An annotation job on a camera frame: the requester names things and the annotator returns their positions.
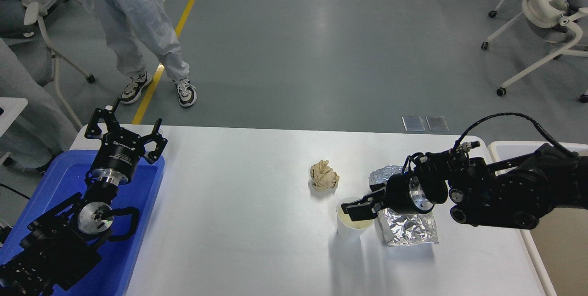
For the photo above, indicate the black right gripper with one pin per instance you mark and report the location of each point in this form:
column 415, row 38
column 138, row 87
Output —
column 401, row 193

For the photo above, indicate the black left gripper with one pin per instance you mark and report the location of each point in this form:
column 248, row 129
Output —
column 120, row 153

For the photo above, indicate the white paper cup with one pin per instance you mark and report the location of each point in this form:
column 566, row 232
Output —
column 347, row 229

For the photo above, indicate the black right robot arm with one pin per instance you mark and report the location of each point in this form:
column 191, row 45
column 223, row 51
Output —
column 513, row 193

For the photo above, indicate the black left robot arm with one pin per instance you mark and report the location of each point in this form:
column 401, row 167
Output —
column 62, row 244

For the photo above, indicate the crumpled aluminium foil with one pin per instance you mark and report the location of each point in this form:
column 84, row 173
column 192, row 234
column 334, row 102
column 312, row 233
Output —
column 403, row 230

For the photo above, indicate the crumpled brown paper ball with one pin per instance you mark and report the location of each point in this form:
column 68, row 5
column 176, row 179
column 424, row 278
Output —
column 323, row 177

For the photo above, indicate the person in grey trousers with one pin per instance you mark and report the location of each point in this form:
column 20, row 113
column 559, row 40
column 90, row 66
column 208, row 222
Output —
column 44, row 131

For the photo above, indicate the left metal floor plate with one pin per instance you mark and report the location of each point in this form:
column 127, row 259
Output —
column 413, row 123

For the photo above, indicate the metal floor plate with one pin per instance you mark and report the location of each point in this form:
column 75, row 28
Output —
column 413, row 123
column 437, row 123

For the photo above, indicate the right metal floor plate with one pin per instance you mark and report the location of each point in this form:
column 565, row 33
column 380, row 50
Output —
column 437, row 123

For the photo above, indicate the white side table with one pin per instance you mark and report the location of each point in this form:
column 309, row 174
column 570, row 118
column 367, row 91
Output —
column 11, row 108

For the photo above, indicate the grey office chair left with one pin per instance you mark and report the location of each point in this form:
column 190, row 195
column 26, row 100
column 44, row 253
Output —
column 23, row 26

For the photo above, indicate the person in white trousers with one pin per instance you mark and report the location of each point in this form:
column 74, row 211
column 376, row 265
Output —
column 126, row 23

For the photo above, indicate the white plastic bin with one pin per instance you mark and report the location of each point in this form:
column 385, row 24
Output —
column 561, row 241

